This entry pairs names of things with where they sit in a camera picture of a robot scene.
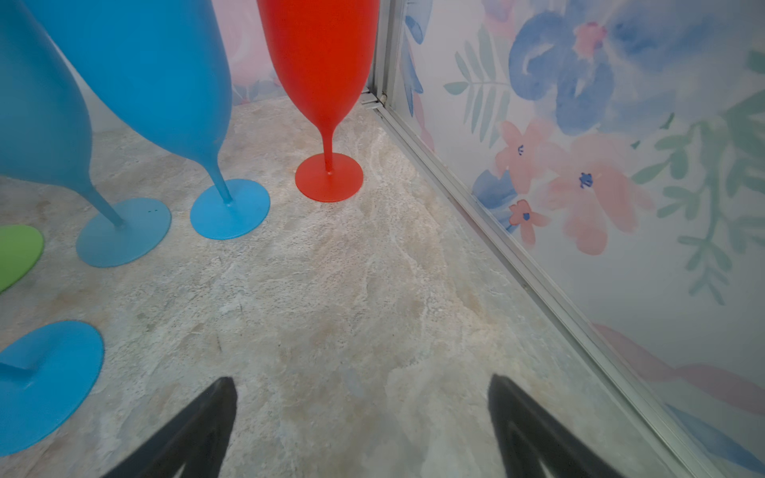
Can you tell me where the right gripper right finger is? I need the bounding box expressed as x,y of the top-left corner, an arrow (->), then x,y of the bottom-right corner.
488,374 -> 622,478

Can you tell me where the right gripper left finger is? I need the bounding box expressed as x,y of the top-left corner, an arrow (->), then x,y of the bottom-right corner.
107,376 -> 237,477

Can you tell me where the blue wine glass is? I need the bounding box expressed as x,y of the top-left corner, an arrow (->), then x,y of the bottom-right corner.
26,1 -> 270,240
1,321 -> 105,456

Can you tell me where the green wine glass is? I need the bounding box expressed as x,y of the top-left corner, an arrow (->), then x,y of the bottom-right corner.
0,225 -> 45,292

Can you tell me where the teal wine glass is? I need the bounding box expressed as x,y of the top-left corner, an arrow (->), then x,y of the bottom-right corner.
1,1 -> 171,268

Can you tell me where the red wine glass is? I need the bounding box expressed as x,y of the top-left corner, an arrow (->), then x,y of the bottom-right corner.
257,0 -> 380,202

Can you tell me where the right frame post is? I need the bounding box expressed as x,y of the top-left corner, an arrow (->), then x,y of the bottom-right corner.
367,0 -> 406,108

